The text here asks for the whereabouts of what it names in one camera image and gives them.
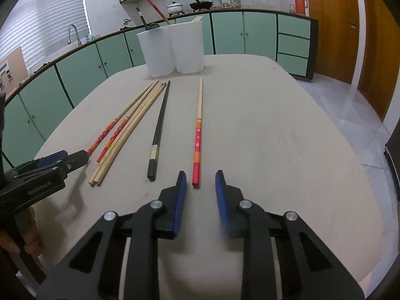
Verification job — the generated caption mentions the dark furniture cabinet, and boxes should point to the dark furniture cabinet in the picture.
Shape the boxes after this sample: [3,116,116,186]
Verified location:
[384,137,400,201]

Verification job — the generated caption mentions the person's left hand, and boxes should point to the person's left hand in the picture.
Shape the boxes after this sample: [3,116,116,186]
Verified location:
[0,207,43,257]

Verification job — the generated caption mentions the white bracket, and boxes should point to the white bracket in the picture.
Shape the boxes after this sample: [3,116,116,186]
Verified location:
[0,63,12,88]

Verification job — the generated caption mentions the plain wooden door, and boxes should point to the plain wooden door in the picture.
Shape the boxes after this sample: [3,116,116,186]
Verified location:
[358,0,400,122]

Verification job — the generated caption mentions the chrome kitchen faucet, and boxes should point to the chrome kitchen faucet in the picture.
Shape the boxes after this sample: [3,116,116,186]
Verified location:
[68,24,82,47]

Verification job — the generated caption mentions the white cooking pot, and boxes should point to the white cooking pot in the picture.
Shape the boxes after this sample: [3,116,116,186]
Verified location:
[165,1,185,18]

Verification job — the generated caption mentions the white double utensil holder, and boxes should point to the white double utensil holder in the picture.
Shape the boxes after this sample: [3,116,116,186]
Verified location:
[136,22,207,78]

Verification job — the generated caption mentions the green cabinet drawer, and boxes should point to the green cabinet drawer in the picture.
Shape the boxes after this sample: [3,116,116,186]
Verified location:
[277,34,311,58]
[277,53,308,77]
[277,14,311,40]

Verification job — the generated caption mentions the green base cabinets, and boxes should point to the green base cabinets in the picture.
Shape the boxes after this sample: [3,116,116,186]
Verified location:
[0,10,319,176]

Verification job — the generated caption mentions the wooden door with handle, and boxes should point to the wooden door with handle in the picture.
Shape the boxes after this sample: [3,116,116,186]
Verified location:
[304,0,360,84]

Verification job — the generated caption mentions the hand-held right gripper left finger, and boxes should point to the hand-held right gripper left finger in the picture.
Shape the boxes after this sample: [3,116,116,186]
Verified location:
[36,171,188,300]

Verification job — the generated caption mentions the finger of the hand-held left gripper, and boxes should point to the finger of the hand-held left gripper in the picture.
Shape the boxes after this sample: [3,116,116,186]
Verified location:
[44,149,90,179]
[6,150,69,176]

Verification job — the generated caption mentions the plain wooden chopstick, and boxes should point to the plain wooden chopstick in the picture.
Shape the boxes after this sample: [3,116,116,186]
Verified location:
[94,83,166,186]

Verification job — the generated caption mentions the white window blind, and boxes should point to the white window blind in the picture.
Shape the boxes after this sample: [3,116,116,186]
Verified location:
[0,0,89,72]

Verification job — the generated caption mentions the group of chopsticks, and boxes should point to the group of chopsticks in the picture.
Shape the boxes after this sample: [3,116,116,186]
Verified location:
[89,83,163,186]

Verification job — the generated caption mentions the brown kitchen countertop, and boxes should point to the brown kitchen countertop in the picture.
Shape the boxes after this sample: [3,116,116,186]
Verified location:
[0,8,319,107]

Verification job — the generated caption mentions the cardboard box with picture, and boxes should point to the cardboard box with picture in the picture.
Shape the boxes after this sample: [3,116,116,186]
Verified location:
[0,46,29,93]

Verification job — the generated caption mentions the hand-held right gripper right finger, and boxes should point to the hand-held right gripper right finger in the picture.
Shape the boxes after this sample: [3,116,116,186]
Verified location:
[214,170,366,300]

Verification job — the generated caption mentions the black chopstick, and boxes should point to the black chopstick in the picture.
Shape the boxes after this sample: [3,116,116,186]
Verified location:
[135,7,149,31]
[147,80,171,181]

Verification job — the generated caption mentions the black wok with lid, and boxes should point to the black wok with lid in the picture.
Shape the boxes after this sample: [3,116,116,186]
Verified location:
[189,0,214,11]

